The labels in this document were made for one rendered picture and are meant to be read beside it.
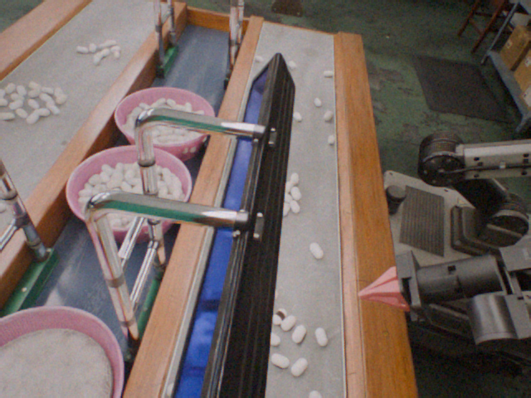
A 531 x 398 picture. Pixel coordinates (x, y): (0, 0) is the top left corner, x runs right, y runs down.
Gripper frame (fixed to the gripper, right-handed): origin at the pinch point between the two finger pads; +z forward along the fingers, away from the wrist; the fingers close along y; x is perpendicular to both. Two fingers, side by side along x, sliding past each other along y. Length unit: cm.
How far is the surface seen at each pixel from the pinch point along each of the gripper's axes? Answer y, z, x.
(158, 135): -47, 48, -22
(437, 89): -250, -24, 132
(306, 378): 10.6, 13.0, 5.3
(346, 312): -2.9, 7.1, 9.6
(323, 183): -39.0, 11.2, 7.2
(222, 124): -5.0, 4.3, -36.5
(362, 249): -17.4, 3.2, 10.4
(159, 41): -86, 52, -34
